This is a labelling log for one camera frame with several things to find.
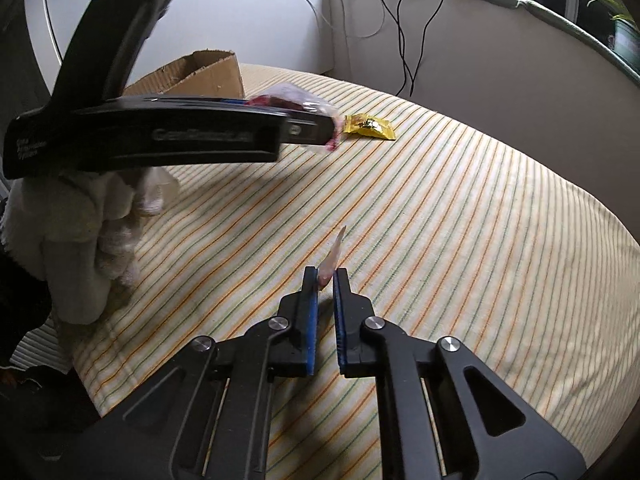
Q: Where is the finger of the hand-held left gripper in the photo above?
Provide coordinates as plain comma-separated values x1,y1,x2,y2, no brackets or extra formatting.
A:
277,112,337,150

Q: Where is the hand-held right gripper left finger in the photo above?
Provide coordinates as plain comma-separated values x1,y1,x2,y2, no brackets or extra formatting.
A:
90,266,321,480

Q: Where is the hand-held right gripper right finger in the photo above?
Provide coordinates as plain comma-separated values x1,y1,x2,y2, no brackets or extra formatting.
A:
334,267,586,480

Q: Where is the clear bag of red candies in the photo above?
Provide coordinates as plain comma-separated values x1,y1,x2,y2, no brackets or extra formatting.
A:
247,82,346,153

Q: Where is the pink snack packet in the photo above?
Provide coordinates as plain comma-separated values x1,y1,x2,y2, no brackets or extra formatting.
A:
319,225,347,291

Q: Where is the brown cardboard box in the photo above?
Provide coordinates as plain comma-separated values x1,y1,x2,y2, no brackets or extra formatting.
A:
122,50,246,101

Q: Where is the person's left forearm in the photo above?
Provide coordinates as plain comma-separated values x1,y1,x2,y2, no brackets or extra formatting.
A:
2,165,182,326

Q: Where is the yellow flat snack packet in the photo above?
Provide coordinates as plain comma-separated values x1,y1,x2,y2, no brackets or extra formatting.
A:
342,114,397,141

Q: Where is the striped bed sheet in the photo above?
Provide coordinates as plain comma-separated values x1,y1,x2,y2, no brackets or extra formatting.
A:
70,62,640,480

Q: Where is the person's dark clothing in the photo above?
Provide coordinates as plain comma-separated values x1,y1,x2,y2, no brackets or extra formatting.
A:
0,252,101,461

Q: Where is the potted spider plant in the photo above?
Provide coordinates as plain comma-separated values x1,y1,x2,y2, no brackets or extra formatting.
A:
587,0,640,72

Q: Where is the black cable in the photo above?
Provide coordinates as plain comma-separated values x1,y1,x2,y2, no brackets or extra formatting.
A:
379,0,417,98
407,0,470,98

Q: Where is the grey window frame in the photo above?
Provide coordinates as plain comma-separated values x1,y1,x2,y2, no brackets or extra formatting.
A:
564,0,592,27

